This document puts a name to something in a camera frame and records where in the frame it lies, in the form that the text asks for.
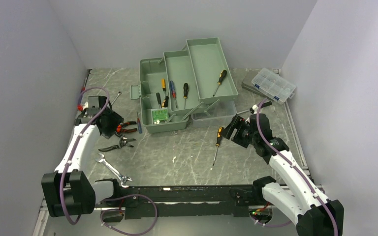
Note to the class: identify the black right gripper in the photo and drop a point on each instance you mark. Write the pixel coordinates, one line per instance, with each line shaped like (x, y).
(238, 123)

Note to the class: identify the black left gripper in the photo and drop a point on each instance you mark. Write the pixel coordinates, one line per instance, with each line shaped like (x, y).
(116, 120)

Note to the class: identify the green toolbox base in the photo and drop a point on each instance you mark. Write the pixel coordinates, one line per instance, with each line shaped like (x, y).
(151, 72)

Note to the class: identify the green label screwdriver bit box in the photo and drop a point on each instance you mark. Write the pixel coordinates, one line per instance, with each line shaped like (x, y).
(159, 115)

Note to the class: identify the yellow black handle hammer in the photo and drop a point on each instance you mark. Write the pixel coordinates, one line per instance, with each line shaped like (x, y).
(163, 103)

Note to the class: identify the yellow black stubby screwdriver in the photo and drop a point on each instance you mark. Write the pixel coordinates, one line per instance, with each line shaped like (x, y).
(222, 76)

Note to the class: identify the short yellow screwdriver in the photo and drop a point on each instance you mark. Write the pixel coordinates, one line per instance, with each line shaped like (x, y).
(163, 85)

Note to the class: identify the blue red long screwdriver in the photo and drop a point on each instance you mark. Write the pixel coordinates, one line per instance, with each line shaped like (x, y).
(173, 92)

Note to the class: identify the yellow black medium screwdriver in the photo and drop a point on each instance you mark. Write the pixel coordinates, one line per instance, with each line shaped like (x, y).
(185, 93)

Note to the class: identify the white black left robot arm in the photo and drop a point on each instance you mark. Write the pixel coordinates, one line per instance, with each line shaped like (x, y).
(67, 190)

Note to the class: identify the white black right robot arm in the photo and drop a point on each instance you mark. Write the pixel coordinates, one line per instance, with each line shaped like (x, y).
(305, 205)

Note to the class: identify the orange black needle-nose pliers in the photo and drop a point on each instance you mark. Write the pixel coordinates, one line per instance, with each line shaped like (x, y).
(123, 127)

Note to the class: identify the long yellow black screwdriver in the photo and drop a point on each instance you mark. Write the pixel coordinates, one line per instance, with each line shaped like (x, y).
(218, 143)

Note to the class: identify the black yellow pliers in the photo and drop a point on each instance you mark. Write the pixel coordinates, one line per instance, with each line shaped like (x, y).
(124, 142)

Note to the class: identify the blue red small screwdriver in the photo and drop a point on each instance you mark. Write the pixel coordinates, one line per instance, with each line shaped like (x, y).
(139, 126)

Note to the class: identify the green toolbox latch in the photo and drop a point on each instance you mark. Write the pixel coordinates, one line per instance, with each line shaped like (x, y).
(135, 92)

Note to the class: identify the clear compartment organizer box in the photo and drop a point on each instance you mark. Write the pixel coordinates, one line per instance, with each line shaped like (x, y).
(273, 86)

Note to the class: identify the large silver open-end wrench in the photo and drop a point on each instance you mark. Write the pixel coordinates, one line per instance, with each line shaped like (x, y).
(121, 178)

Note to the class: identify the grey flat case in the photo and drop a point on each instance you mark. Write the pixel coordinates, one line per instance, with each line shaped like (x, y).
(247, 82)

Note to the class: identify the green top toolbox tray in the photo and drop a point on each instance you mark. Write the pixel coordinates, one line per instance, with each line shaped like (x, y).
(208, 62)

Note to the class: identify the green toolbox tray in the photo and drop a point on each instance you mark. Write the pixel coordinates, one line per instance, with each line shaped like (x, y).
(180, 70)
(208, 62)

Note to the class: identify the green middle toolbox tray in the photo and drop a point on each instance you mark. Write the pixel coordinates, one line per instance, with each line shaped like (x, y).
(180, 70)

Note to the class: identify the red blue tool at wall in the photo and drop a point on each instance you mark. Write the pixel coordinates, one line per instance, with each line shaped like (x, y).
(79, 106)

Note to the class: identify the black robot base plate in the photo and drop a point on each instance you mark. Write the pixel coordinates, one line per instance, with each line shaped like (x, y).
(137, 202)

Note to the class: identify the aluminium frame rail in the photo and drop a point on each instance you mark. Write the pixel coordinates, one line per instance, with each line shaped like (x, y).
(240, 195)

